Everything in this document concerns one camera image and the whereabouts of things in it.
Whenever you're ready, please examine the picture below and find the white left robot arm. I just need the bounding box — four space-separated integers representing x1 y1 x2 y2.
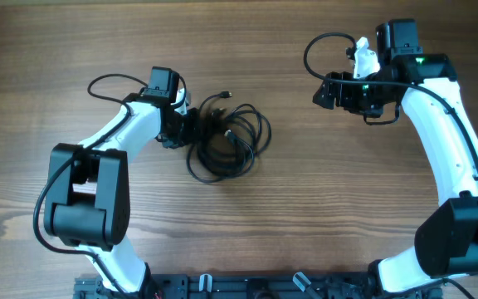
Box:
32 66 197 298

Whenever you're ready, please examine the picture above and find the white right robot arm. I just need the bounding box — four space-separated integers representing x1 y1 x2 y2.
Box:
313 19 478 298

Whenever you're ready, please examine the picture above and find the black USB cable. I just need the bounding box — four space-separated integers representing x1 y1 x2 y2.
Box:
185 90 261 184

